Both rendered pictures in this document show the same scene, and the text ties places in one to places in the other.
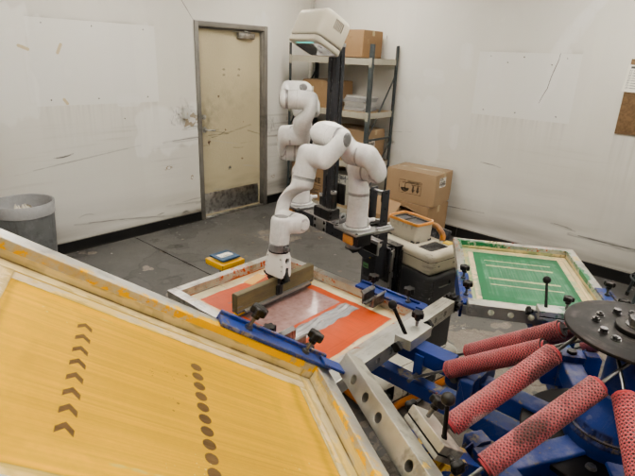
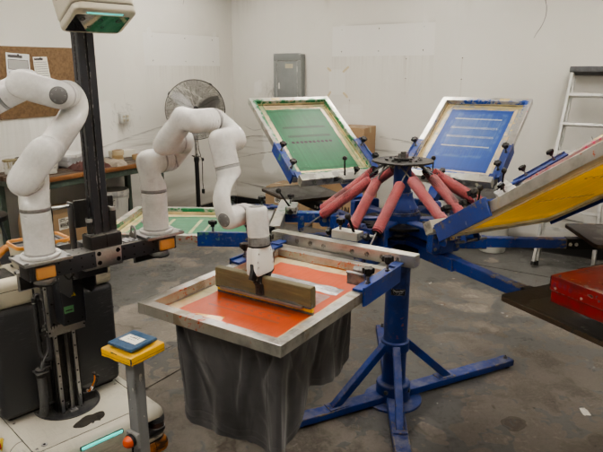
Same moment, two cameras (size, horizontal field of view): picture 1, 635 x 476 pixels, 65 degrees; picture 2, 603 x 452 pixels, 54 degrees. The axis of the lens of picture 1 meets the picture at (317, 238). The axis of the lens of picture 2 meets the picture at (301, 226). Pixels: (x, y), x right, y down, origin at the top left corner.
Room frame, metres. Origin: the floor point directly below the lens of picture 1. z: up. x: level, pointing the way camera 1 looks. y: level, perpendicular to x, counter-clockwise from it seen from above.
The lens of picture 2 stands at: (1.85, 2.06, 1.73)
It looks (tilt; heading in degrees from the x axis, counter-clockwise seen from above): 15 degrees down; 263
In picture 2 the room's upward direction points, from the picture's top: straight up
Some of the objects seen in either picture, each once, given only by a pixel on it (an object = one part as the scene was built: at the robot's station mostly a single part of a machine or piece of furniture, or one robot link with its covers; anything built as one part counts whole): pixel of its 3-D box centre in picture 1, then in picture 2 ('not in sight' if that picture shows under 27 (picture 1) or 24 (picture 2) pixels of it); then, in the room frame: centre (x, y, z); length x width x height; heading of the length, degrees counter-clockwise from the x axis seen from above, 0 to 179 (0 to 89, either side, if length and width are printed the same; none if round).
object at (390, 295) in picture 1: (389, 301); (257, 257); (1.73, -0.29, 0.97); 0.30 x 0.05 x 0.07; 49
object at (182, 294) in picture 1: (294, 304); (277, 289); (1.67, 0.08, 0.97); 0.79 x 0.58 x 0.04; 49
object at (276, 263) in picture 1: (278, 262); (260, 257); (1.74, 0.15, 1.12); 0.10 x 0.07 x 0.11; 50
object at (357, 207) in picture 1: (360, 210); (152, 210); (2.13, -0.18, 1.21); 0.16 x 0.13 x 0.15; 128
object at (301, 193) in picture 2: not in sight; (334, 211); (1.20, -1.35, 0.91); 1.34 x 0.40 x 0.08; 109
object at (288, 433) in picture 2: not in sight; (318, 369); (1.55, 0.25, 0.74); 0.46 x 0.04 x 0.42; 49
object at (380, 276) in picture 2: not in sight; (377, 283); (1.31, 0.08, 0.97); 0.30 x 0.05 x 0.07; 49
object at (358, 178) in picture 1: (361, 176); (154, 169); (2.11, -0.18, 1.37); 0.13 x 0.10 x 0.16; 50
